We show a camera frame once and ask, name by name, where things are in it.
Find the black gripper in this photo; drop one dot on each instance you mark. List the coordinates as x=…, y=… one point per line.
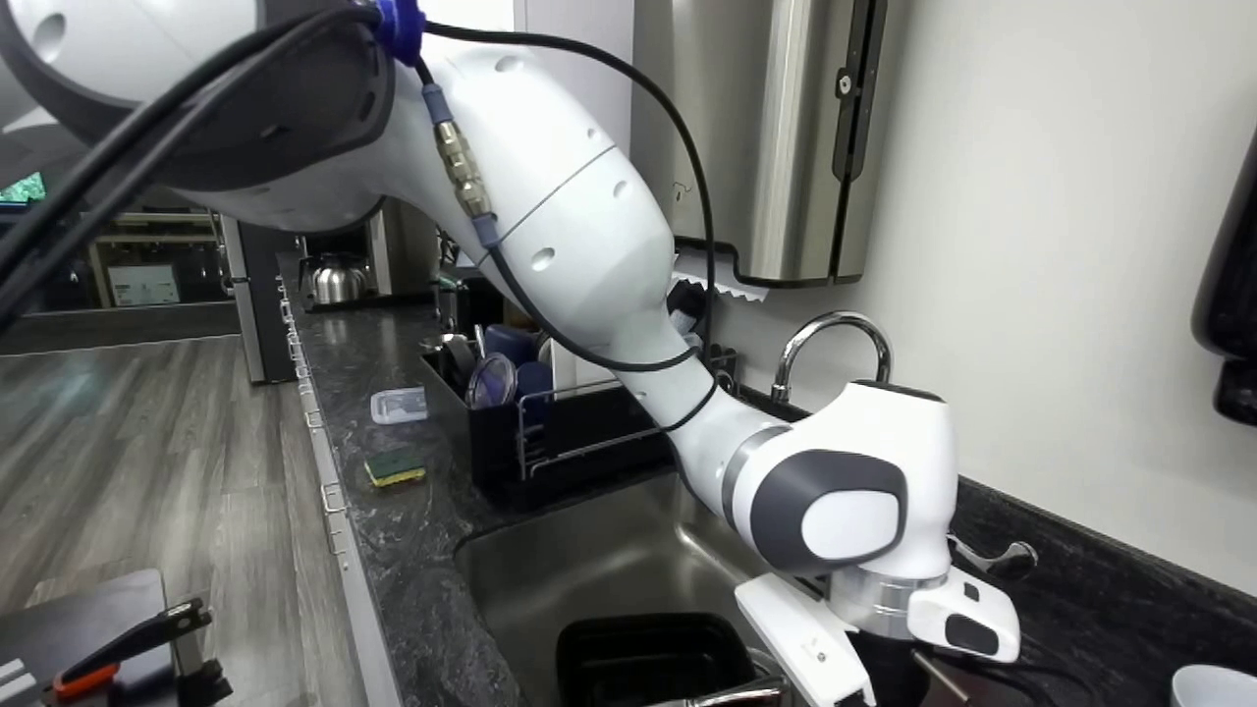
x=895, y=671

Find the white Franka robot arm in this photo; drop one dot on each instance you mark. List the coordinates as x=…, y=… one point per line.
x=564, y=200

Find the black dish rack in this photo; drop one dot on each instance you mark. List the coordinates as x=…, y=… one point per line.
x=576, y=444

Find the black plastic tray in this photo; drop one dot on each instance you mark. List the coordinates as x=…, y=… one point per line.
x=643, y=660

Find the stainless steel sink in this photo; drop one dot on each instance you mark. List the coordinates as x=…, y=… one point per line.
x=576, y=563

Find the chrome sink faucet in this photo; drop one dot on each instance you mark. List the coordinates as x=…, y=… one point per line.
x=848, y=321

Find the dark blue tumbler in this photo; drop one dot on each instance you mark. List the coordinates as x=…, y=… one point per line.
x=516, y=357

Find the clear lid blue slider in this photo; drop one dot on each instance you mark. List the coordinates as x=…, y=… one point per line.
x=492, y=384

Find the green yellow sponge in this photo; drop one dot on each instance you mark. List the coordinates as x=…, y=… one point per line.
x=393, y=471

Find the stainless paper towel dispenser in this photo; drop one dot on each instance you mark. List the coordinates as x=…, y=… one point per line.
x=771, y=130

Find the black tool orange grip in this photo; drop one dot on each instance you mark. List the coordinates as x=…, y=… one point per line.
x=129, y=642

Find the background storage shelf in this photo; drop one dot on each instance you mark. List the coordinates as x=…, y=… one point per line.
x=152, y=260

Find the green packet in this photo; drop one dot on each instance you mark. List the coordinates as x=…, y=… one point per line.
x=19, y=194

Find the black wall soap dispenser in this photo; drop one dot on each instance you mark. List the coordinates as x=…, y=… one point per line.
x=1232, y=302

